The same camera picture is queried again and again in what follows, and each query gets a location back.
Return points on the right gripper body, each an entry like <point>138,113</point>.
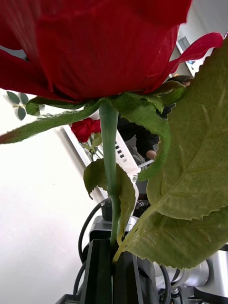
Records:
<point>148,282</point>

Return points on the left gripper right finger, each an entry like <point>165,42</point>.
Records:
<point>127,280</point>

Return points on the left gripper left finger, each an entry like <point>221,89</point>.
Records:
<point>99,273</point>

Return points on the red rose with green stem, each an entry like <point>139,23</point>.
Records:
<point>95,47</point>
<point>83,128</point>

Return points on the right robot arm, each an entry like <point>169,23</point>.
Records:
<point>213,268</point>

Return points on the person's hand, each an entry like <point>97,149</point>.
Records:
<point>151,154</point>

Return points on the shallow white box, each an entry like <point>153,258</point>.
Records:
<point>126,156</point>

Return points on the person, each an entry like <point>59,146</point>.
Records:
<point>140,135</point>

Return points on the green leaf twig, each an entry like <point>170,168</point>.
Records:
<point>13,97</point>

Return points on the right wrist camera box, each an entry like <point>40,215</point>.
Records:
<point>99,228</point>

